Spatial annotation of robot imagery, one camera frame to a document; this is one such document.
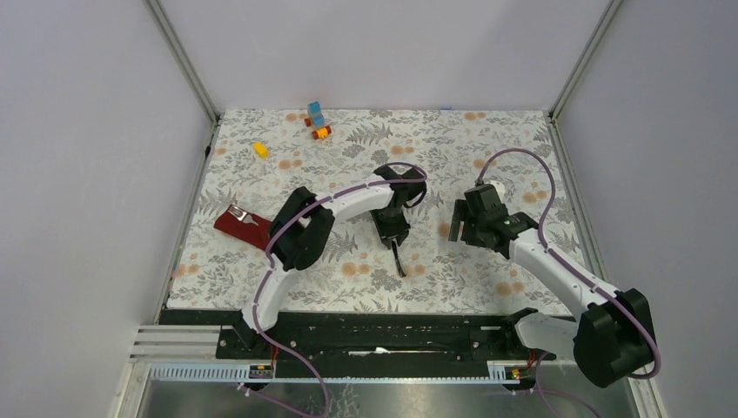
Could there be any aluminium frame post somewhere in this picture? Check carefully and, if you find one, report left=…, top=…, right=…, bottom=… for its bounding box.
left=143, top=0, right=221, bottom=125
left=548, top=0, right=625, bottom=125

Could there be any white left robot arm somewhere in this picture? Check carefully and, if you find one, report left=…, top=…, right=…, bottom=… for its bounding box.
left=233, top=162, right=427, bottom=358

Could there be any yellow toy block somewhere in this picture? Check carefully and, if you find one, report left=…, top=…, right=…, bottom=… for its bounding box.
left=252, top=143, right=270, bottom=158

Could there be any slotted cable duct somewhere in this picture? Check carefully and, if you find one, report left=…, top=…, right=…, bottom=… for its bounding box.
left=150, top=363, right=521, bottom=386

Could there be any red cloth napkin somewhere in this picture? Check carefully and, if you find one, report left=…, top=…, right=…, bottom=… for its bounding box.
left=214, top=209, right=272, bottom=250

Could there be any floral patterned tablecloth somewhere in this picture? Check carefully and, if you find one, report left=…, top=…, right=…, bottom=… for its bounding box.
left=166, top=109, right=583, bottom=315

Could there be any blue orange toy car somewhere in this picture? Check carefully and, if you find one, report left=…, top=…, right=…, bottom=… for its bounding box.
left=304, top=101, right=332, bottom=139

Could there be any silver fork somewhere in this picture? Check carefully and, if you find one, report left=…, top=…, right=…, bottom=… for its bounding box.
left=227, top=205, right=259, bottom=226

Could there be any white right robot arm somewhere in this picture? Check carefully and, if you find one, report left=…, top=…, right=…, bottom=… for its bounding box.
left=448, top=184, right=661, bottom=388

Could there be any left aluminium frame post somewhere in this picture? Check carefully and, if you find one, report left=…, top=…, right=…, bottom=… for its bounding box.
left=143, top=0, right=221, bottom=125

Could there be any silver table knife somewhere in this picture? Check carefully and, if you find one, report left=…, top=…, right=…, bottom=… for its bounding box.
left=392, top=253, right=407, bottom=278

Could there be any right aluminium frame post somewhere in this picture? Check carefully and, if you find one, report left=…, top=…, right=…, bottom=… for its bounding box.
left=548, top=0, right=625, bottom=125

